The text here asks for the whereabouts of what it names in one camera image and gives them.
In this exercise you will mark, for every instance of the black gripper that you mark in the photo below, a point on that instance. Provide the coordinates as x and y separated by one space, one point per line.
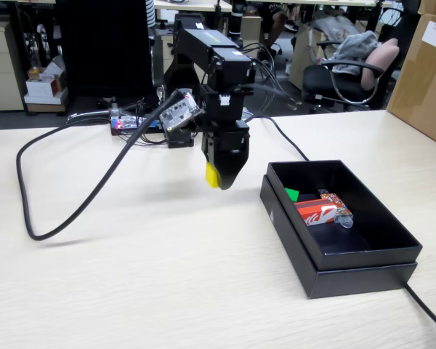
223 109

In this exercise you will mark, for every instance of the yellow wooden cube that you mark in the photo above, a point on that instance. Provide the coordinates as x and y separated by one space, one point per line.
211 176

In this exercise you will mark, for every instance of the green wooden cube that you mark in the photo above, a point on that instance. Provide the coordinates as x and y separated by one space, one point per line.
291 194

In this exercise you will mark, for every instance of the orange box with white logo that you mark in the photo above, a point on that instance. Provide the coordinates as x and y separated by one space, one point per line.
316 214

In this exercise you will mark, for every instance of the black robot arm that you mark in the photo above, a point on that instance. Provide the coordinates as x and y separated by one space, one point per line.
203 40

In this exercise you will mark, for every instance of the black cardboard box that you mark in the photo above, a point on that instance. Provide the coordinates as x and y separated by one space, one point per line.
349 240

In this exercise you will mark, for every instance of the flat white brown box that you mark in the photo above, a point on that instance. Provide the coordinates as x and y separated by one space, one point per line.
43 105

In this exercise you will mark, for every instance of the black open box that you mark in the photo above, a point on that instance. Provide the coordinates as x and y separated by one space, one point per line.
363 281

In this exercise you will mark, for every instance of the large brown cardboard box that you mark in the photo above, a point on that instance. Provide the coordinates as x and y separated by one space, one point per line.
421 91

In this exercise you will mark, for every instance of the controller board with red light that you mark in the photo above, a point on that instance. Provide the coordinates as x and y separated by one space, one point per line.
127 123

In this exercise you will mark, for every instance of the beige cabinet with keyhole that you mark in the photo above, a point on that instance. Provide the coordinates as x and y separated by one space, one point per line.
167 54

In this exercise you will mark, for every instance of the colourful printed usb stick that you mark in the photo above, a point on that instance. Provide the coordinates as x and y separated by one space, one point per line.
334 199

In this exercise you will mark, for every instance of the black office chair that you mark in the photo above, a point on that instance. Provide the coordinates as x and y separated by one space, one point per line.
316 78

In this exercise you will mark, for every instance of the beige desk side cabinet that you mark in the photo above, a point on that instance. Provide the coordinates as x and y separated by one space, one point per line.
252 29

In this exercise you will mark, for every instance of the black pole with white bands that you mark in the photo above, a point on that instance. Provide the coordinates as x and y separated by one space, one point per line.
236 22

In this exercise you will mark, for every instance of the seated person's legs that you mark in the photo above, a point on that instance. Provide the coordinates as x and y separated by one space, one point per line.
276 29

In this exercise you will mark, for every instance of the striped white tube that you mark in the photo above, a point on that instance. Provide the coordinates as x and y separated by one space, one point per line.
150 14

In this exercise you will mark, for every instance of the large black monitor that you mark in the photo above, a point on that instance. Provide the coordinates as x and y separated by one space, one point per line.
105 47

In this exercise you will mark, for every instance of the grey cloth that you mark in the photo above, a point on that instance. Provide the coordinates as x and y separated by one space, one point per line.
356 47

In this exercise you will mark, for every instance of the pink cushion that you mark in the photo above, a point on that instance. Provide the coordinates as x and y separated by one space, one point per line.
379 62

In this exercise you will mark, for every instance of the white carton with red side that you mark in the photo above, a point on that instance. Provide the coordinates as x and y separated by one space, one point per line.
40 87

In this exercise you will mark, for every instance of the beige drawer cabinet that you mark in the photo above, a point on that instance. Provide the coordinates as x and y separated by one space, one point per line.
3 65

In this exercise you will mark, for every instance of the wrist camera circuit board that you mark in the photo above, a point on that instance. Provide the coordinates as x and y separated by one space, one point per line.
178 114

